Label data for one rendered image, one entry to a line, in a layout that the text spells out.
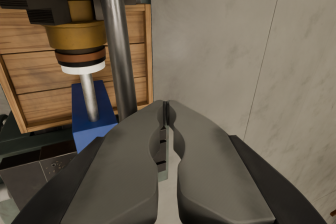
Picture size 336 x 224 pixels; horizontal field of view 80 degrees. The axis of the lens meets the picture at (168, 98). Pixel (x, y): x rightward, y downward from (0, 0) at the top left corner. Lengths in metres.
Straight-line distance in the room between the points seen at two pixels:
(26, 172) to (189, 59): 1.39
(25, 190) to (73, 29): 0.48
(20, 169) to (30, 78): 0.22
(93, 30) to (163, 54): 1.31
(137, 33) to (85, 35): 0.28
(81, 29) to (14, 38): 0.28
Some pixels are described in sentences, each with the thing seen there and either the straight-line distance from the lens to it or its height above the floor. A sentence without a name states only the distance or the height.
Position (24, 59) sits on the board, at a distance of 0.58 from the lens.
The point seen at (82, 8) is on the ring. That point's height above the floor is 1.11.
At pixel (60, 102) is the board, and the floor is 0.88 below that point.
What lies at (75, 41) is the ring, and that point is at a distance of 0.32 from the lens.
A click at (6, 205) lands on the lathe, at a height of 0.92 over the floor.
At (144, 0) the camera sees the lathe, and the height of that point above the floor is 0.54.
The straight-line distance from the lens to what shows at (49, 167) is 0.56.
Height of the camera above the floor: 1.43
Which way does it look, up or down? 54 degrees down
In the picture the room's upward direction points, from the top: 138 degrees clockwise
